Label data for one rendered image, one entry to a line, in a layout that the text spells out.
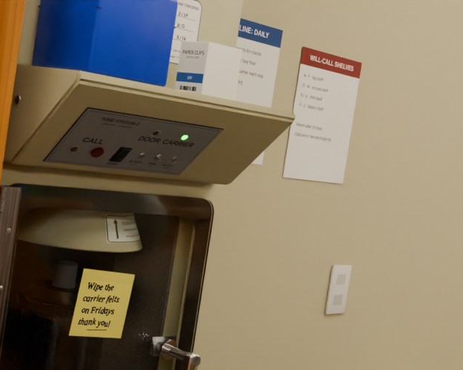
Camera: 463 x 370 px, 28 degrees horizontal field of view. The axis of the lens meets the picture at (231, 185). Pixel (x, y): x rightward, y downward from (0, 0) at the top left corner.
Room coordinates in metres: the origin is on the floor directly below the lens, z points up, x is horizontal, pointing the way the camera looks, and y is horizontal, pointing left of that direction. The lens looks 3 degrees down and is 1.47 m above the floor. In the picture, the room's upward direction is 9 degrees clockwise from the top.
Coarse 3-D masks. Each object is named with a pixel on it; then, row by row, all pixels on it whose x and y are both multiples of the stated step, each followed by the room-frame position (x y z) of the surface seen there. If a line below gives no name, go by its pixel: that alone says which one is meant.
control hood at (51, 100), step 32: (32, 96) 0.90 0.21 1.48; (64, 96) 0.87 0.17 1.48; (96, 96) 0.89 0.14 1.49; (128, 96) 0.91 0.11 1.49; (160, 96) 0.93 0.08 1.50; (192, 96) 0.96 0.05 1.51; (32, 128) 0.90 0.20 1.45; (64, 128) 0.91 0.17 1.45; (224, 128) 1.03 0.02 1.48; (256, 128) 1.06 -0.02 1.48; (32, 160) 0.93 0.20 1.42; (224, 160) 1.09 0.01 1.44
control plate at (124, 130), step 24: (96, 120) 0.92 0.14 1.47; (120, 120) 0.93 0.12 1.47; (144, 120) 0.95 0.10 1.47; (168, 120) 0.97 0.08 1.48; (72, 144) 0.93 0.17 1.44; (96, 144) 0.95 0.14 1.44; (120, 144) 0.97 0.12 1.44; (144, 144) 0.99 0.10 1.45; (168, 144) 1.01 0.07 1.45; (192, 144) 1.03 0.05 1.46; (120, 168) 1.01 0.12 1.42; (144, 168) 1.03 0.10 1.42; (168, 168) 1.05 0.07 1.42
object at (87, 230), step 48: (48, 192) 0.97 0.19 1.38; (96, 192) 1.02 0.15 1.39; (48, 240) 0.98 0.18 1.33; (96, 240) 1.02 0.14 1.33; (144, 240) 1.07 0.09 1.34; (192, 240) 1.13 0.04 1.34; (48, 288) 0.98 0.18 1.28; (144, 288) 1.08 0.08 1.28; (192, 288) 1.14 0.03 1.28; (48, 336) 0.99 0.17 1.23; (144, 336) 1.09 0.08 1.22; (192, 336) 1.15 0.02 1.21
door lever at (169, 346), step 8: (168, 344) 1.12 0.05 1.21; (160, 352) 1.11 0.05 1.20; (168, 352) 1.11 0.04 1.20; (176, 352) 1.10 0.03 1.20; (184, 352) 1.10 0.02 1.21; (192, 352) 1.09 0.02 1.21; (184, 360) 1.09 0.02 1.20; (192, 360) 1.08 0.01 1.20; (200, 360) 1.09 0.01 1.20; (184, 368) 1.09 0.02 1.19; (192, 368) 1.08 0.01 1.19
